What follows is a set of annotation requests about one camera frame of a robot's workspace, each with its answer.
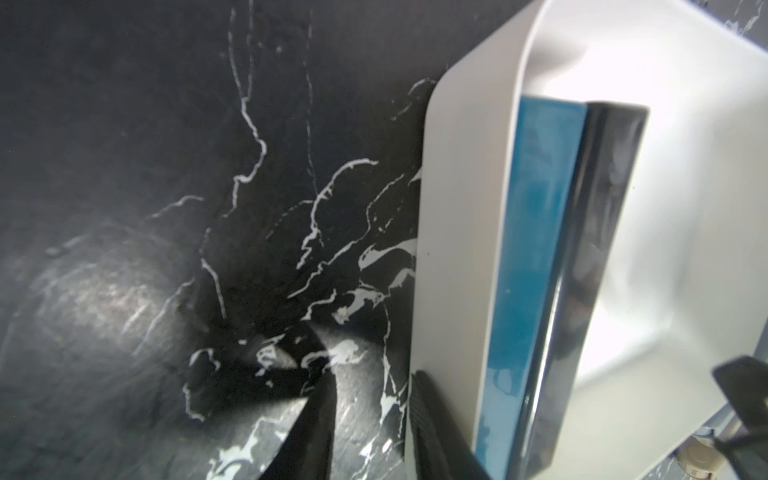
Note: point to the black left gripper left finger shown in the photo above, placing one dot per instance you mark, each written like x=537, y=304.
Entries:
x=307, y=451

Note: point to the white plastic storage box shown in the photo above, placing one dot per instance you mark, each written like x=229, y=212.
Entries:
x=685, y=287

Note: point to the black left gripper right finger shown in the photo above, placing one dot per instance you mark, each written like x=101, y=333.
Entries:
x=440, y=450

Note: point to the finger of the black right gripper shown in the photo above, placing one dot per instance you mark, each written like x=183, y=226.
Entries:
x=743, y=382

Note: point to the black pruning pliers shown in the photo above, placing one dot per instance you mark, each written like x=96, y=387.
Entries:
x=608, y=149

